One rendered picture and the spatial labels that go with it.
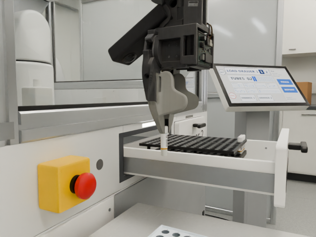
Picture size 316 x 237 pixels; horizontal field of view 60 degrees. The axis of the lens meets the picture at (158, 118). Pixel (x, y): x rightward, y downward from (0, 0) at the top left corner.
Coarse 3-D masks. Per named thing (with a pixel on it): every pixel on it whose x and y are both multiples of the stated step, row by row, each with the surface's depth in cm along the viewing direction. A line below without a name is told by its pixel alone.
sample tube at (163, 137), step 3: (165, 126) 42; (165, 129) 42; (165, 132) 42; (162, 135) 42; (165, 135) 42; (162, 138) 42; (165, 138) 42; (162, 141) 42; (165, 141) 42; (162, 144) 42; (165, 144) 42; (162, 147) 42; (165, 147) 42; (162, 150) 42; (165, 150) 42; (162, 153) 42; (165, 153) 42
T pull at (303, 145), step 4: (288, 144) 58; (292, 144) 58; (296, 144) 57; (300, 144) 58; (304, 144) 57; (288, 148) 58; (292, 148) 57; (296, 148) 57; (300, 148) 57; (304, 148) 54; (304, 152) 55
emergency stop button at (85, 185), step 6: (84, 174) 41; (90, 174) 42; (78, 180) 40; (84, 180) 41; (90, 180) 41; (78, 186) 40; (84, 186) 40; (90, 186) 41; (78, 192) 40; (84, 192) 40; (90, 192) 42; (84, 198) 41
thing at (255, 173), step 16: (128, 144) 67; (256, 144) 73; (272, 144) 71; (128, 160) 62; (144, 160) 60; (160, 160) 59; (176, 160) 57; (192, 160) 56; (208, 160) 54; (224, 160) 53; (240, 160) 51; (256, 160) 50; (272, 160) 71; (144, 176) 61; (160, 176) 59; (176, 176) 57; (192, 176) 56; (208, 176) 54; (224, 176) 53; (240, 176) 51; (256, 176) 50; (272, 176) 49; (256, 192) 51; (272, 192) 49
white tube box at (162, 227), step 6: (162, 228) 45; (168, 228) 45; (174, 228) 44; (150, 234) 42; (156, 234) 43; (162, 234) 43; (168, 234) 43; (174, 234) 44; (180, 234) 43; (186, 234) 43; (192, 234) 43; (198, 234) 42
